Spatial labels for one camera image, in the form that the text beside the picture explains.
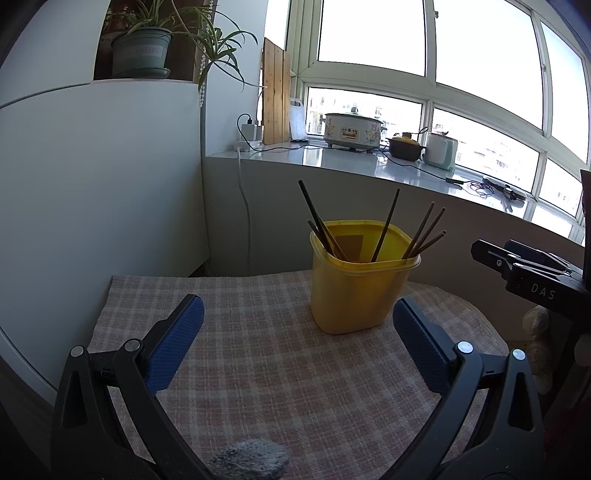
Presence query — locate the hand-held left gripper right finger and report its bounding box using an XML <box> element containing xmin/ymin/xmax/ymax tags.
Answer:
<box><xmin>379</xmin><ymin>296</ymin><xmax>546</xmax><ymax>480</ymax></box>

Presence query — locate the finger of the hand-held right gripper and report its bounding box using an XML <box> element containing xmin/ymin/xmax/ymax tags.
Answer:
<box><xmin>471</xmin><ymin>239</ymin><xmax>520</xmax><ymax>278</ymax></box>
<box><xmin>504</xmin><ymin>239</ymin><xmax>583</xmax><ymax>275</ymax></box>

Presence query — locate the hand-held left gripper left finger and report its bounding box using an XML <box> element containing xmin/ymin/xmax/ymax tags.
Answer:
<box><xmin>51</xmin><ymin>294</ymin><xmax>218</xmax><ymax>480</ymax></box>

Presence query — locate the yellow plastic container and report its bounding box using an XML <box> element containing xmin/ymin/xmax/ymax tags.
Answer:
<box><xmin>309</xmin><ymin>220</ymin><xmax>422</xmax><ymax>335</ymax></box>

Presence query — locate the bundle of brown wooden chopsticks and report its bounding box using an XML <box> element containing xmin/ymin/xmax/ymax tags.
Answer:
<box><xmin>298</xmin><ymin>180</ymin><xmax>448</xmax><ymax>264</ymax></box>

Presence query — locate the single black chopstick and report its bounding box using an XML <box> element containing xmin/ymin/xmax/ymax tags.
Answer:
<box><xmin>298</xmin><ymin>180</ymin><xmax>349</xmax><ymax>261</ymax></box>

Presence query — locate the beige plush toy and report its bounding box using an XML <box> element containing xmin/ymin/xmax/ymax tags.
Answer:
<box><xmin>523</xmin><ymin>306</ymin><xmax>555</xmax><ymax>395</ymax></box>

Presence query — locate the black handheld tool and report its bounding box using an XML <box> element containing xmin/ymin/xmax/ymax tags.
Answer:
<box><xmin>482</xmin><ymin>174</ymin><xmax>527</xmax><ymax>214</ymax></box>

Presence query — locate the pink checked cloth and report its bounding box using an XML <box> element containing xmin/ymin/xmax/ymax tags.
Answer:
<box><xmin>88</xmin><ymin>270</ymin><xmax>511</xmax><ymax>480</ymax></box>

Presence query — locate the grey knitted cloth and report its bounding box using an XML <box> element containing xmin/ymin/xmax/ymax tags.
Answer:
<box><xmin>208</xmin><ymin>438</ymin><xmax>291</xmax><ymax>480</ymax></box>

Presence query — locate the brown clay pot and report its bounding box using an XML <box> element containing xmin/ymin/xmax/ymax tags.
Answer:
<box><xmin>385</xmin><ymin>132</ymin><xmax>426</xmax><ymax>162</ymax></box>

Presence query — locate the white windowsill counter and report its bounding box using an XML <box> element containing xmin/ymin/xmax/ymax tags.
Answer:
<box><xmin>205</xmin><ymin>138</ymin><xmax>591</xmax><ymax>252</ymax></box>

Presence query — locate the white cabinet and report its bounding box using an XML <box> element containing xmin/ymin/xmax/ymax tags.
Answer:
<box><xmin>0</xmin><ymin>0</ymin><xmax>211</xmax><ymax>402</ymax></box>

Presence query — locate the white floral electric cooker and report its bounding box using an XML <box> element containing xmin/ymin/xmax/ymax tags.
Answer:
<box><xmin>322</xmin><ymin>107</ymin><xmax>387</xmax><ymax>152</ymax></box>

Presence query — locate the white cutting board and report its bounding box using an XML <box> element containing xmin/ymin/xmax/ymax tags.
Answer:
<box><xmin>288</xmin><ymin>98</ymin><xmax>309</xmax><ymax>141</ymax></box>

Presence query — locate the wooden slat board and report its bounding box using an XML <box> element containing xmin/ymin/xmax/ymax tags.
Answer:
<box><xmin>260</xmin><ymin>38</ymin><xmax>293</xmax><ymax>145</ymax></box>

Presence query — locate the grey-green flower pot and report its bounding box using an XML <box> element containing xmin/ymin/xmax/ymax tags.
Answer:
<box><xmin>111</xmin><ymin>27</ymin><xmax>172</xmax><ymax>79</ymax></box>

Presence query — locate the black adapter cable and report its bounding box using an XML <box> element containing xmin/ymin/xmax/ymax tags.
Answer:
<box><xmin>379</xmin><ymin>150</ymin><xmax>490</xmax><ymax>199</ymax></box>

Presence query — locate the white power cable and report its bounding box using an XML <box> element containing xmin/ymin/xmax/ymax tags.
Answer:
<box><xmin>235</xmin><ymin>150</ymin><xmax>252</xmax><ymax>275</ymax></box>

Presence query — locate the white window frame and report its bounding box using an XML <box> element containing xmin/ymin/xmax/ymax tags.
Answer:
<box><xmin>286</xmin><ymin>0</ymin><xmax>591</xmax><ymax>241</ymax></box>

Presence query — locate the white bead cord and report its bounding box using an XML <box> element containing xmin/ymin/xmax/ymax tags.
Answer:
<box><xmin>198</xmin><ymin>0</ymin><xmax>218</xmax><ymax>109</ymax></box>

